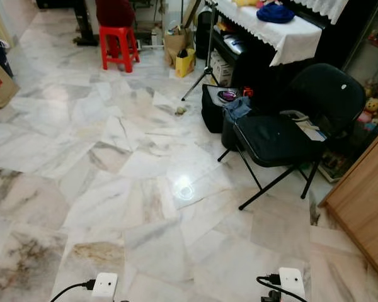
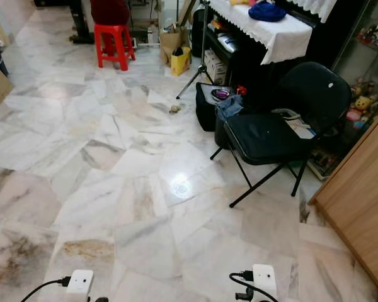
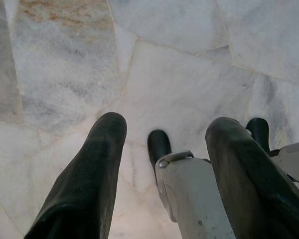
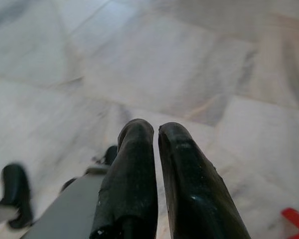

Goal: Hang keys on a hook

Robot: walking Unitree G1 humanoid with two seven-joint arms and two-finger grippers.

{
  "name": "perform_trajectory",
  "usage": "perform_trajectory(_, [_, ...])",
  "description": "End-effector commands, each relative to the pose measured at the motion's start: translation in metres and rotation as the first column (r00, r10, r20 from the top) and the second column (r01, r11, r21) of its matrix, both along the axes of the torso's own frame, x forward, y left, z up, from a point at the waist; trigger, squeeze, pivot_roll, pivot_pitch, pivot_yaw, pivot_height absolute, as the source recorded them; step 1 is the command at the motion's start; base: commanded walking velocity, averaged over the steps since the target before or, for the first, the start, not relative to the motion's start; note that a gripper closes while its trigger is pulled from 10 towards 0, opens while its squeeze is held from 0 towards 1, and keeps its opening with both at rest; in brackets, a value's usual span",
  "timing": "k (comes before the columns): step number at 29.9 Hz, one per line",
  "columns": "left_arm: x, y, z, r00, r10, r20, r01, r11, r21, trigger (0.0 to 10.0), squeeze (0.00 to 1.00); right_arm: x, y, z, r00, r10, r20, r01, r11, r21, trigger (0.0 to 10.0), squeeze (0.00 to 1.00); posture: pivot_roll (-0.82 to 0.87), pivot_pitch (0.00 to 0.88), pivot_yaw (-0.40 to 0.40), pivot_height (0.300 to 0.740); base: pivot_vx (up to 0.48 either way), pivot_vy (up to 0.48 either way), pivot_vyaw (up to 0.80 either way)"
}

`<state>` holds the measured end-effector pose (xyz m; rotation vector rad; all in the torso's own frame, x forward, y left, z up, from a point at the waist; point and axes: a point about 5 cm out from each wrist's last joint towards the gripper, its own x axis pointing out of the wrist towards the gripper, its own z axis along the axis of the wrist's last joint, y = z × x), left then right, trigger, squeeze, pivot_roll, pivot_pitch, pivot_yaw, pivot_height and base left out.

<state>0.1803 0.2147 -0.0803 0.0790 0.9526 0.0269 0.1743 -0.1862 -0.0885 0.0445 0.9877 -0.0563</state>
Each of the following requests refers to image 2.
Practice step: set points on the red plastic stool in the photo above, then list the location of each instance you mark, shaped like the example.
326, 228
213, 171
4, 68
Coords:
114, 36

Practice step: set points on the dark red bundle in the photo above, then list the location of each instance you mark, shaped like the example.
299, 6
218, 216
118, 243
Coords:
110, 11

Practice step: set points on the yellow paper bag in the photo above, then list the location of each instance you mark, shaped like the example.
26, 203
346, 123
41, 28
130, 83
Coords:
180, 61

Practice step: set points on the plain brown paper bag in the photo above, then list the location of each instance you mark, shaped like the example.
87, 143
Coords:
169, 40

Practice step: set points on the black bag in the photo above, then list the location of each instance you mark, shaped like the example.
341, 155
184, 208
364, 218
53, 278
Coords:
206, 110

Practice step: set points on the black tripod stand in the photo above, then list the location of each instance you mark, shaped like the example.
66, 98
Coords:
203, 44

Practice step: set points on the white cardboard box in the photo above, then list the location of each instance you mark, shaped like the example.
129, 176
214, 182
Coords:
214, 66

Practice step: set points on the blue denim cloth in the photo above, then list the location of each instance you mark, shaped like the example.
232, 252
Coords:
229, 107

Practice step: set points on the black folding chair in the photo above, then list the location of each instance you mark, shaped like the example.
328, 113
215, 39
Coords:
261, 137

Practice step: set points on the black piano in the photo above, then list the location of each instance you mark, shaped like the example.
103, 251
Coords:
257, 74

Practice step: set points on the white papers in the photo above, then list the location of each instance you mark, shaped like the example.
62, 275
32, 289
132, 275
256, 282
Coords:
300, 128

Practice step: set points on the white tablecloth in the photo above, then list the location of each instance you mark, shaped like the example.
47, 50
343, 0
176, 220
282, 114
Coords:
280, 36

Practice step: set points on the light wooden cabinet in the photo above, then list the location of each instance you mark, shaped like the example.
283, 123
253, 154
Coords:
359, 201

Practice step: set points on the yellow plush toy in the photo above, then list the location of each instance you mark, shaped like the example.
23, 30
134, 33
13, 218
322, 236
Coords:
363, 102

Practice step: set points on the glass display cabinet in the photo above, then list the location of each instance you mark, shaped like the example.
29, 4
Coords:
365, 63

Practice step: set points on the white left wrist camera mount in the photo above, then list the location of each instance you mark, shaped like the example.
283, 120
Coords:
80, 283

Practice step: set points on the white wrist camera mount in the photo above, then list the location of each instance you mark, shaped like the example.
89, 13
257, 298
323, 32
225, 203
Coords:
264, 280
80, 283

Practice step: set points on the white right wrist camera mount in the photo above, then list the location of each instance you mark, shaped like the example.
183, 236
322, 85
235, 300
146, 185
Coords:
264, 280

